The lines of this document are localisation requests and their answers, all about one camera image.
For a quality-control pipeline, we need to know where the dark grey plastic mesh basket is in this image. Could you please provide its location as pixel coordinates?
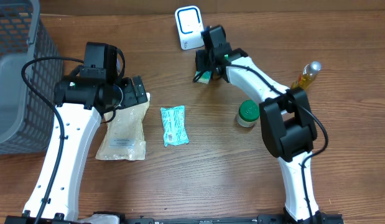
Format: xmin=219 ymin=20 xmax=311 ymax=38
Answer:
xmin=0 ymin=0 xmax=63 ymax=154

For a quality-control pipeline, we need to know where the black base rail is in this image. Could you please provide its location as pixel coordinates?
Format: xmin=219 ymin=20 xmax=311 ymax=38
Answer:
xmin=4 ymin=213 xmax=345 ymax=224

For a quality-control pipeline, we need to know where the teal tissue pack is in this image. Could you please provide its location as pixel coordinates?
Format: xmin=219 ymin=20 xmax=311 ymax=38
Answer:
xmin=160 ymin=105 xmax=189 ymax=147

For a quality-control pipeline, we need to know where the white barcode scanner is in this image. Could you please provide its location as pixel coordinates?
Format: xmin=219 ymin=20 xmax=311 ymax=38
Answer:
xmin=174 ymin=6 xmax=204 ymax=50

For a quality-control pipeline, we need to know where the yellow oil bottle silver cap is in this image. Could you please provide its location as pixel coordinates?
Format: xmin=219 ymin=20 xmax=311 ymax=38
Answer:
xmin=290 ymin=61 xmax=322 ymax=90

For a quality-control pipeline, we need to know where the small teal packet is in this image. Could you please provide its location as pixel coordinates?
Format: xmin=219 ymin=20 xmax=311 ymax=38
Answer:
xmin=195 ymin=71 xmax=211 ymax=84

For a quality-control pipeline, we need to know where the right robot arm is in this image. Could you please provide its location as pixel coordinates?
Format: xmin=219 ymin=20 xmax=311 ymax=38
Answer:
xmin=195 ymin=26 xmax=320 ymax=223

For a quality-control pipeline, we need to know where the green lid white jar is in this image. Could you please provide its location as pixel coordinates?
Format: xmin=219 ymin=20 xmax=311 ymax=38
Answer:
xmin=236 ymin=100 xmax=260 ymax=128

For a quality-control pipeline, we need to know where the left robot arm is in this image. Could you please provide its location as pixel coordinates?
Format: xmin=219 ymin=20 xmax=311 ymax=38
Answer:
xmin=5 ymin=42 xmax=148 ymax=223

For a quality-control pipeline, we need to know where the white orange snack packet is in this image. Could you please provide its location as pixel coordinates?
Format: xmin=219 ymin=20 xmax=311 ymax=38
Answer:
xmin=95 ymin=101 xmax=150 ymax=161

